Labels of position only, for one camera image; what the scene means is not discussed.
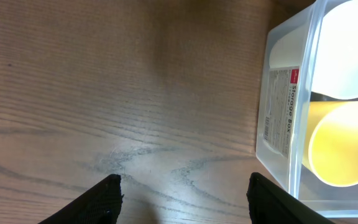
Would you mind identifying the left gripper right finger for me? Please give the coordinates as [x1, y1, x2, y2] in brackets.
[247, 172, 334, 224]

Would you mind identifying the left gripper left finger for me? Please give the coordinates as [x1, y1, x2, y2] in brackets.
[40, 174, 123, 224]

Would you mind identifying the clear plastic storage box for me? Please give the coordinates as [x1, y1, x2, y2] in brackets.
[256, 0, 358, 218]

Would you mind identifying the yellow plastic cup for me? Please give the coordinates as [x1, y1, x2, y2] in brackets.
[302, 101, 358, 187]

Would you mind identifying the white plastic cup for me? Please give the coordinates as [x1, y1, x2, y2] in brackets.
[268, 0, 358, 100]

